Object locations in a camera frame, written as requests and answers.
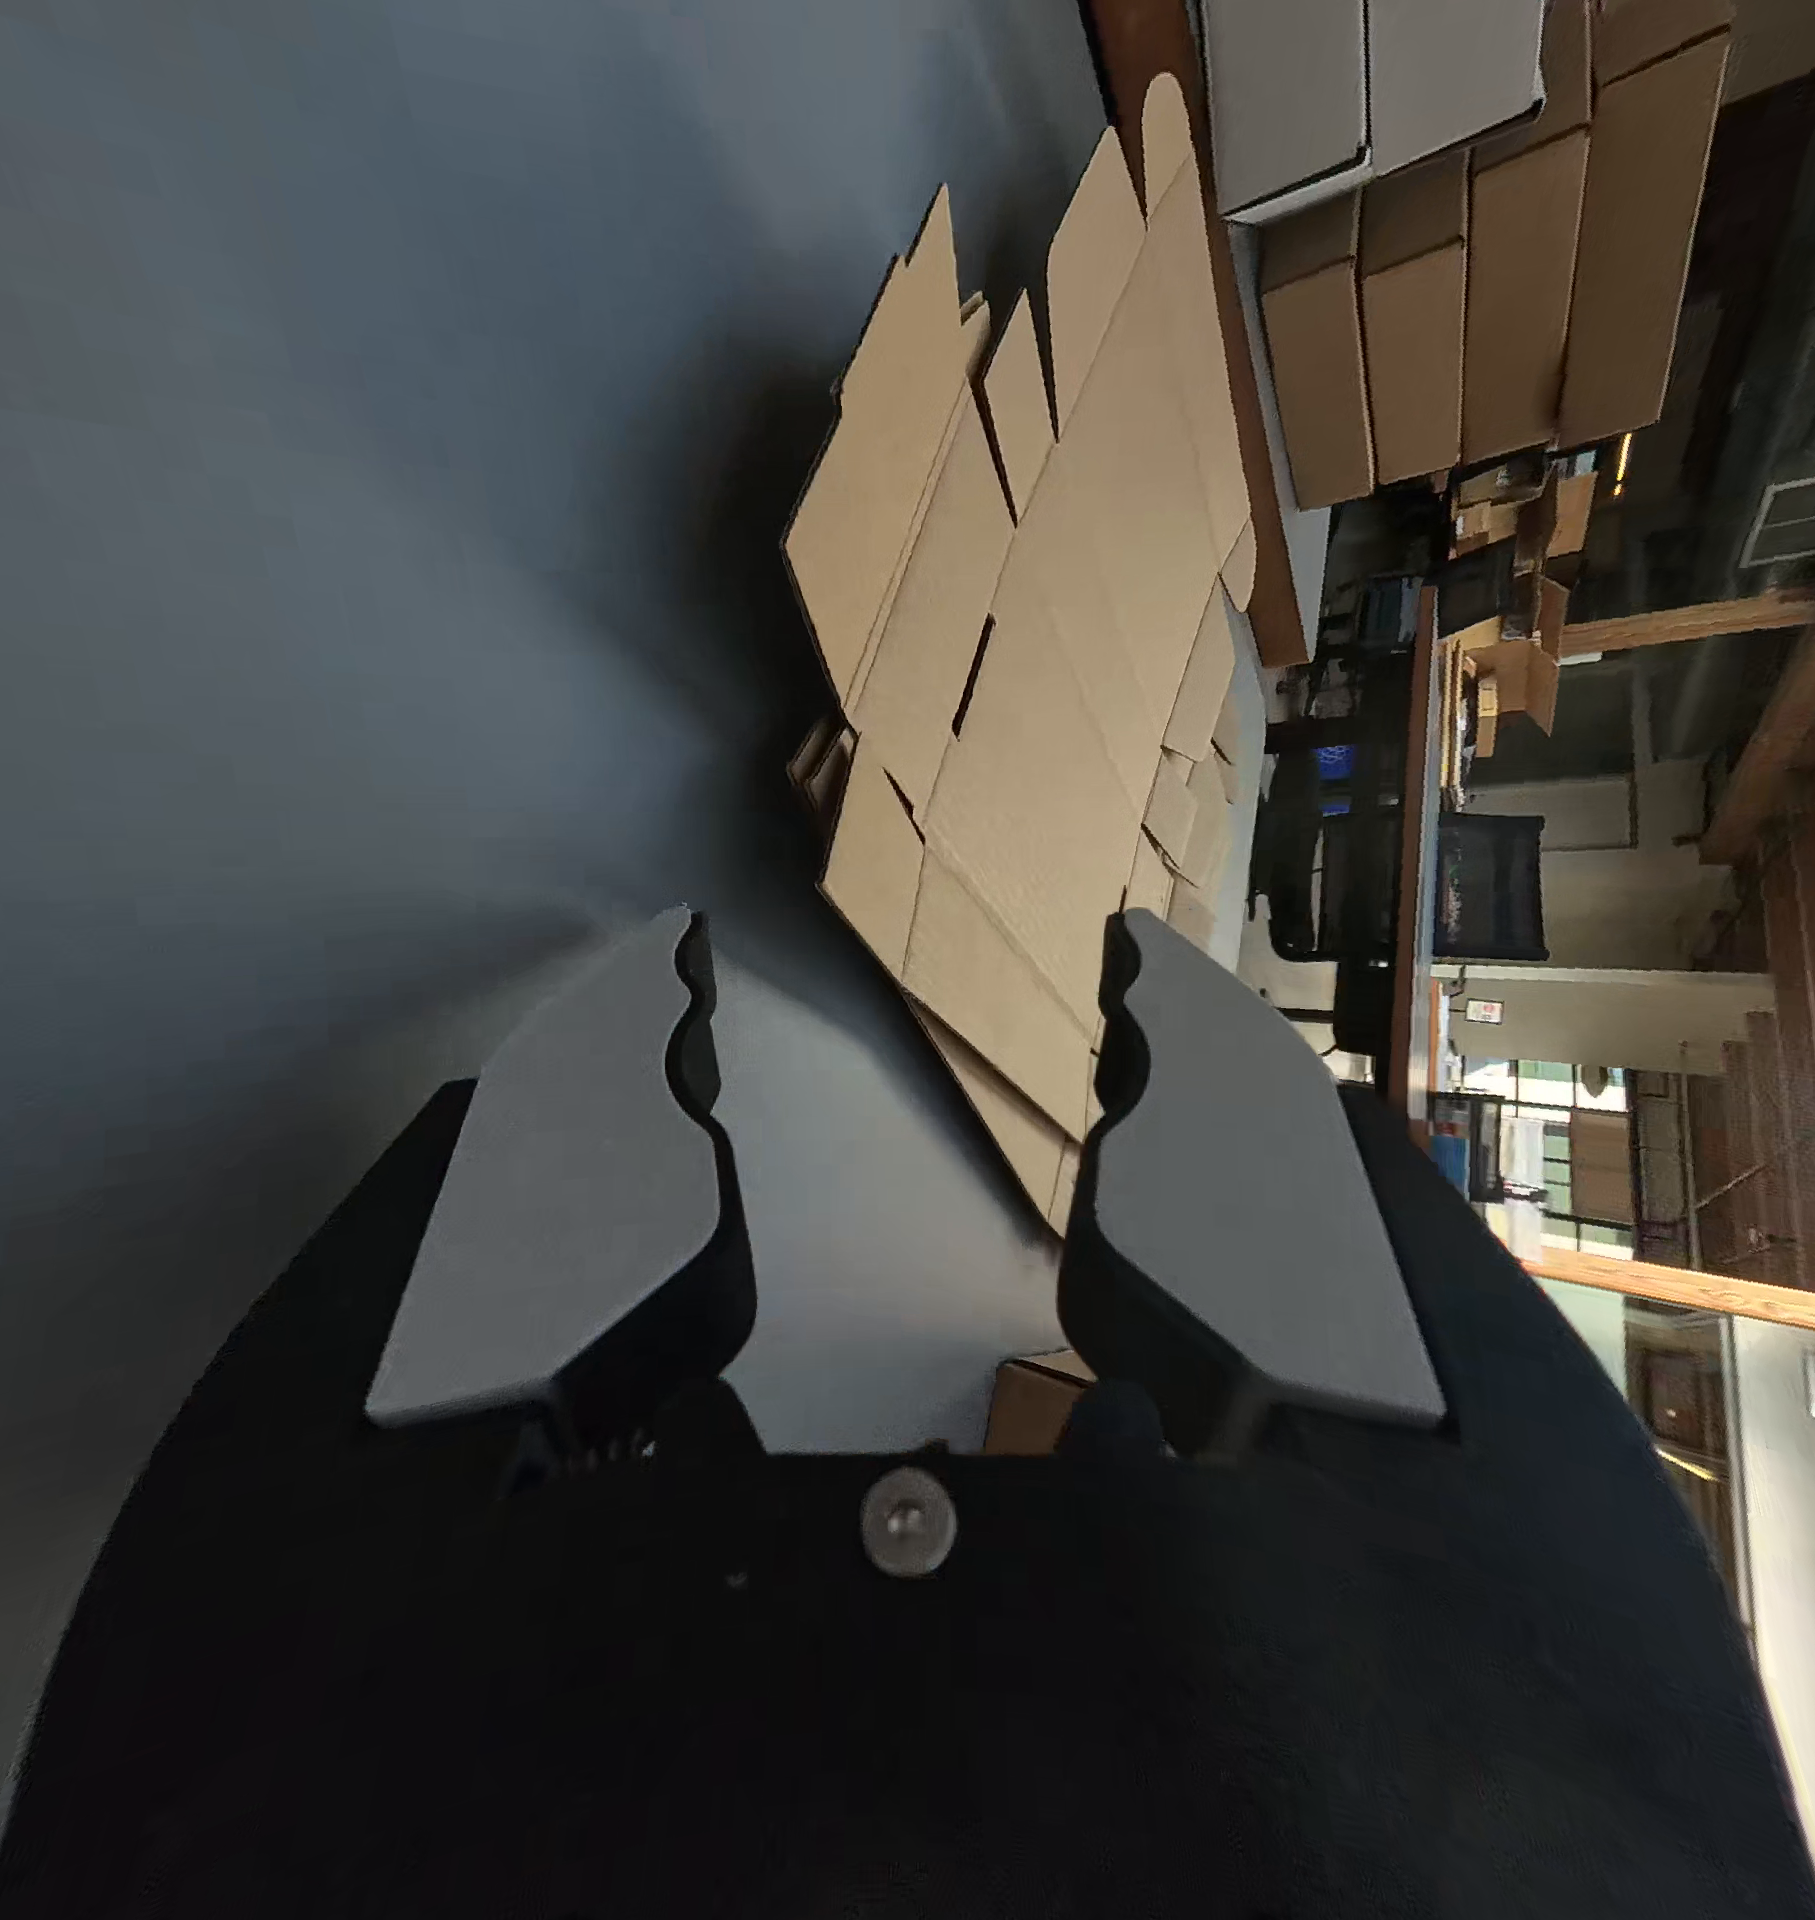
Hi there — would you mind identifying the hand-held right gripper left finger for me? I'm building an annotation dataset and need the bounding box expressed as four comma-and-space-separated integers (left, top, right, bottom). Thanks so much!
362, 904, 761, 1430

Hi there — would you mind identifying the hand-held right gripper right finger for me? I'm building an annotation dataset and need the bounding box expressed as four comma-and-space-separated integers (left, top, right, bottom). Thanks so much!
1054, 904, 1451, 1459

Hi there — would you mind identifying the open brown cardboard box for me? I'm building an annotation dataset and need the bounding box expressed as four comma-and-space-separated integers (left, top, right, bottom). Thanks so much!
1446, 576, 1576, 758

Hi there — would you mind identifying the large white cardboard box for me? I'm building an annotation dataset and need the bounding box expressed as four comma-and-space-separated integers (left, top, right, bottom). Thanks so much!
1196, 0, 1552, 230

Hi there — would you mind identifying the black office chair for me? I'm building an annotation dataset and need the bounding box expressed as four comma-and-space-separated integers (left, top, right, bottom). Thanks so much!
1244, 800, 1411, 1057

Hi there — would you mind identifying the black computer monitor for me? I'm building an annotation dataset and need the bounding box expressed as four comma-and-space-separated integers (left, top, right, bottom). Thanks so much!
1429, 813, 1552, 962

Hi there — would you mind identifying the wooden desk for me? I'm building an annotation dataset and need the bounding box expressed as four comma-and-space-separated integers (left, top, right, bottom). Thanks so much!
1379, 586, 1451, 1113

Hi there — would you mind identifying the wooden railing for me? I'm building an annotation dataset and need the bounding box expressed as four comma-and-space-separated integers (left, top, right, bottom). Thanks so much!
1523, 1252, 1815, 1340

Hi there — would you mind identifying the wooden ceiling beam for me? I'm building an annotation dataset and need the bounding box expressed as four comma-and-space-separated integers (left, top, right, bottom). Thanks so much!
1559, 587, 1815, 662

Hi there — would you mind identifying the white wall vent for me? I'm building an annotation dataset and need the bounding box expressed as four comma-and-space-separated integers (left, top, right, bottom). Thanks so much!
1744, 468, 1815, 568

